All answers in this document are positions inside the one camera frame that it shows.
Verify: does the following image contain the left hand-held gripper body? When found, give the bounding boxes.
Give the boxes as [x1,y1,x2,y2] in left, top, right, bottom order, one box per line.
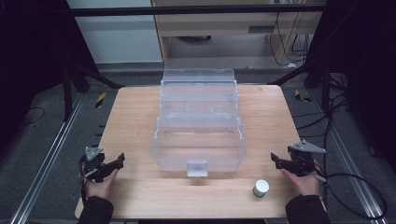
[79,146,108,183]

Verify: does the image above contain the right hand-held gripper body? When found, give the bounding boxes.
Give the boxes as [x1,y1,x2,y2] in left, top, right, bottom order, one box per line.
[287,139,327,177]

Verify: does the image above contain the person's left hand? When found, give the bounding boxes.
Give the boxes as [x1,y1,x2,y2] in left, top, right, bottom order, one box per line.
[84,168,120,201]

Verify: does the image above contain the person's right hand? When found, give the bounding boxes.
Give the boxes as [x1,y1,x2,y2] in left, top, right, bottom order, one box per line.
[280,160,322,197]

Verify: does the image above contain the small white round can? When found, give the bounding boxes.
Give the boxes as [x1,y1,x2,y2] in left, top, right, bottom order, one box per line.
[252,178,271,199]

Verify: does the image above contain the yellow black striped tape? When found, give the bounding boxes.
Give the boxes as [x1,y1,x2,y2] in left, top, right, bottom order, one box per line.
[293,89,313,104]
[94,91,107,109]

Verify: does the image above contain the black metal stand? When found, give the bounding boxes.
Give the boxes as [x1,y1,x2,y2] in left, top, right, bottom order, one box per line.
[266,57,332,117]
[61,59,126,123]

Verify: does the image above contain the clear plastic storage box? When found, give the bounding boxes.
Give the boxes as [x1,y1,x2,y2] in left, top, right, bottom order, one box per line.
[149,67,248,178]

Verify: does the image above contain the black curtain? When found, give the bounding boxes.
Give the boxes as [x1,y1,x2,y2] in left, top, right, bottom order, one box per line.
[0,0,100,157]
[306,0,396,171]

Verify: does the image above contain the white cabinet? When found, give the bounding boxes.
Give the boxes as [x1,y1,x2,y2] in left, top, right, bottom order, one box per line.
[65,0,164,65]

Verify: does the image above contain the light wooden desk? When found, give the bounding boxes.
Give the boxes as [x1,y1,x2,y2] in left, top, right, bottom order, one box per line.
[150,0,327,67]

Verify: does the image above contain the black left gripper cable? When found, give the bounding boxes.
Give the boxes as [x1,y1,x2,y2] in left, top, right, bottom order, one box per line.
[78,154,90,204]

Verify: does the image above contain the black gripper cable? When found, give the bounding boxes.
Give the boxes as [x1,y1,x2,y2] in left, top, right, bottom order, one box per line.
[78,154,90,204]
[313,167,389,220]

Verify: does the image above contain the black floor cable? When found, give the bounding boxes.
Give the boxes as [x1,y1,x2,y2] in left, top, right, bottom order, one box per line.
[19,105,47,128]
[292,92,351,139]

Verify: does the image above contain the aluminium floor rail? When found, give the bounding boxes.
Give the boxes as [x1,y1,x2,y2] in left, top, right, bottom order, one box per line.
[310,89,389,224]
[9,92,86,224]

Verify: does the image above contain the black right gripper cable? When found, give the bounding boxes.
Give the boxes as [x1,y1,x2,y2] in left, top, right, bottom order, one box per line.
[313,167,389,220]

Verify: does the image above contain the black cables under desk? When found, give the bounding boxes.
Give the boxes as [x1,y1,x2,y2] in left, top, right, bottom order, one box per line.
[268,0,316,68]

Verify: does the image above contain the black horizontal frame bar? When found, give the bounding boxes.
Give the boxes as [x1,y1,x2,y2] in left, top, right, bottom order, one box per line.
[68,3,327,18]

